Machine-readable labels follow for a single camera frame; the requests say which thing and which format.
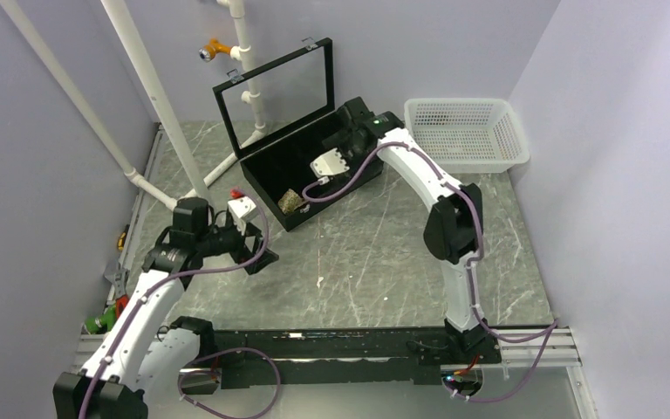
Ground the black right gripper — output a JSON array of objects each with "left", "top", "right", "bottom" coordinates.
[{"left": 324, "top": 129, "right": 383, "bottom": 189}]

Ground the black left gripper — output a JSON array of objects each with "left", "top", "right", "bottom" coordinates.
[{"left": 196, "top": 215, "right": 278, "bottom": 273}]

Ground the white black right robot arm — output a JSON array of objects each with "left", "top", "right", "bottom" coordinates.
[{"left": 303, "top": 98, "right": 496, "bottom": 362}]

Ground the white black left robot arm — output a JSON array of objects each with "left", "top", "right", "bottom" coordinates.
[{"left": 52, "top": 190, "right": 278, "bottom": 418}]

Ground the rolled gold tie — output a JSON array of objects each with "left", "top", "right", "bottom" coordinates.
[{"left": 277, "top": 189, "right": 306, "bottom": 216}]

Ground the black tie storage box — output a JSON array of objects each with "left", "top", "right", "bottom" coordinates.
[{"left": 212, "top": 37, "right": 386, "bottom": 233}]

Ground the white plastic mesh basket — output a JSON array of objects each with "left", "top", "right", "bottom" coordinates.
[{"left": 404, "top": 98, "right": 530, "bottom": 174}]

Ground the orange webcam on pipe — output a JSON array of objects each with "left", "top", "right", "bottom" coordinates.
[{"left": 198, "top": 38, "right": 232, "bottom": 62}]

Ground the green white pipe fitting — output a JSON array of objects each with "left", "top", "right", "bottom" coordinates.
[{"left": 83, "top": 305, "right": 118, "bottom": 334}]

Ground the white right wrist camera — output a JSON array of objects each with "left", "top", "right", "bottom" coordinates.
[{"left": 310, "top": 148, "right": 350, "bottom": 177}]

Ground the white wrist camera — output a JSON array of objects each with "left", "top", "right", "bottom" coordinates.
[
  {"left": 310, "top": 148, "right": 350, "bottom": 177},
  {"left": 227, "top": 189, "right": 257, "bottom": 234}
]

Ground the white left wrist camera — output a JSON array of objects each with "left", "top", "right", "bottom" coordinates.
[{"left": 227, "top": 189, "right": 257, "bottom": 234}]

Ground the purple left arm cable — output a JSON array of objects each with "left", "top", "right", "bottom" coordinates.
[{"left": 78, "top": 193, "right": 283, "bottom": 419}]

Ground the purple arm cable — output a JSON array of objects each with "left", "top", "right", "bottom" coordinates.
[
  {"left": 301, "top": 141, "right": 560, "bottom": 405},
  {"left": 78, "top": 193, "right": 283, "bottom": 419}
]

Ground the white pvc pipe frame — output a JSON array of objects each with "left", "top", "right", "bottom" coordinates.
[{"left": 0, "top": 0, "right": 270, "bottom": 212}]

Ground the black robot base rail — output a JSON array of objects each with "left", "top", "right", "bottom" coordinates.
[{"left": 187, "top": 326, "right": 502, "bottom": 389}]

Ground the red handled clamp tool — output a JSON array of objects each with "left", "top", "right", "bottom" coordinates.
[{"left": 113, "top": 266, "right": 129, "bottom": 318}]

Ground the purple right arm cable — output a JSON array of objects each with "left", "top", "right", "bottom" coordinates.
[{"left": 301, "top": 141, "right": 560, "bottom": 405}]

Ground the aluminium table frame rail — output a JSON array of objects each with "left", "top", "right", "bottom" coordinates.
[{"left": 57, "top": 124, "right": 602, "bottom": 419}]

